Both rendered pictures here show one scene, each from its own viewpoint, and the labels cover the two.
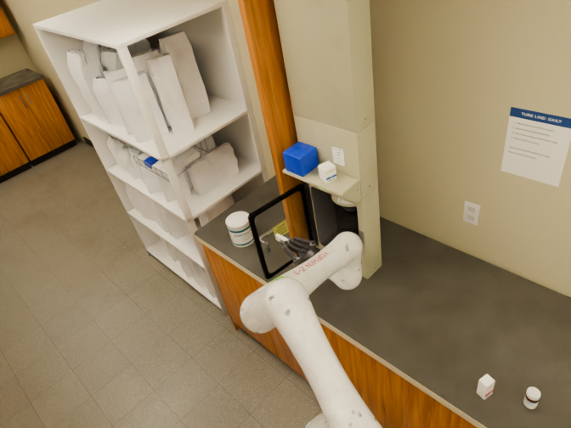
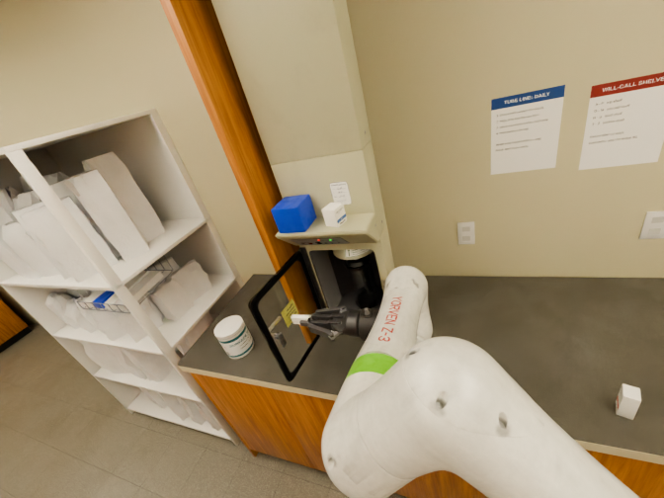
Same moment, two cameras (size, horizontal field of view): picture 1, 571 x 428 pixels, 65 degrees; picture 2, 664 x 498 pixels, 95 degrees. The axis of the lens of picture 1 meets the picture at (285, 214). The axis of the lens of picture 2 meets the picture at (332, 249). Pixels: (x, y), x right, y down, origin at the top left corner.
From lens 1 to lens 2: 91 cm
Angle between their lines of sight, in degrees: 22
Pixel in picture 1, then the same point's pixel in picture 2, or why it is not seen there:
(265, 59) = (219, 93)
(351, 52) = (338, 27)
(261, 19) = (201, 36)
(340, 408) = not seen: outside the picture
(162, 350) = not seen: outside the picture
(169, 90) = (106, 209)
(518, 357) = (609, 351)
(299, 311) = (522, 407)
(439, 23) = (396, 37)
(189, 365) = not seen: outside the picture
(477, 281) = (501, 295)
